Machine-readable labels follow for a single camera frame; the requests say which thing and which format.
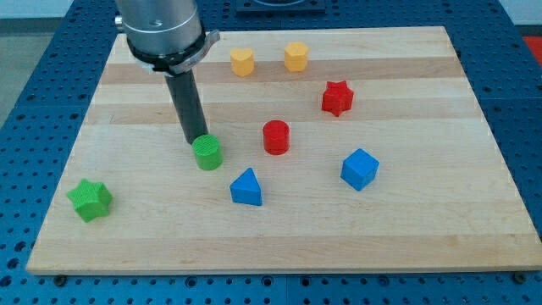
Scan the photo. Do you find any green cylinder block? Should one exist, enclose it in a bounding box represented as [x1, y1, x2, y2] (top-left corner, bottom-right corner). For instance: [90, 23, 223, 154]
[192, 134, 223, 170]

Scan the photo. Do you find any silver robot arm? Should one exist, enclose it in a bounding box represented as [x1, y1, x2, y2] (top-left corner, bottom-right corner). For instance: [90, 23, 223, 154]
[115, 0, 220, 76]

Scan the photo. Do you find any red cylinder block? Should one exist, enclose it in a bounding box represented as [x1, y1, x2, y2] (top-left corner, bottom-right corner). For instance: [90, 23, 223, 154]
[263, 119, 290, 155]

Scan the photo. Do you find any blue triangle block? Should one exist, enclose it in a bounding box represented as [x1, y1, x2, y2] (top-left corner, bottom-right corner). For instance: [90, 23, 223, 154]
[230, 168, 263, 206]

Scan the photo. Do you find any red star block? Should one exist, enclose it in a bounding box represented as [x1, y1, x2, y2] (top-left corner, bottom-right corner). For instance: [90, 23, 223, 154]
[321, 80, 354, 117]

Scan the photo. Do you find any blue cube block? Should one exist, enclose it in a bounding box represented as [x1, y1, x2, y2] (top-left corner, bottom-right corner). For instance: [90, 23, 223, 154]
[340, 148, 379, 191]

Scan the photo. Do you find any yellow heart block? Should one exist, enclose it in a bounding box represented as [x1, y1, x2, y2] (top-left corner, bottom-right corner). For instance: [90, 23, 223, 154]
[230, 48, 255, 77]

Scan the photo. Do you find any wooden board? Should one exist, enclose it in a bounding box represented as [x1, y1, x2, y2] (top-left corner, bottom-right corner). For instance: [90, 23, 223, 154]
[26, 26, 541, 275]

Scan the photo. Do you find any yellow hexagon block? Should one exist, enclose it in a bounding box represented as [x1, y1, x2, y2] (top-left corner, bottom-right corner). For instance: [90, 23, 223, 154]
[285, 42, 309, 72]

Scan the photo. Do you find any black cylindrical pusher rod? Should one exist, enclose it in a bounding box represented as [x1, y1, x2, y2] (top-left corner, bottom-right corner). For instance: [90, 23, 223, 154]
[166, 70, 208, 144]

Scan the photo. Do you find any green star block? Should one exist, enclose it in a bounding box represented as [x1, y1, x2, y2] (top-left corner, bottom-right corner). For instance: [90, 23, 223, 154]
[66, 179, 113, 223]

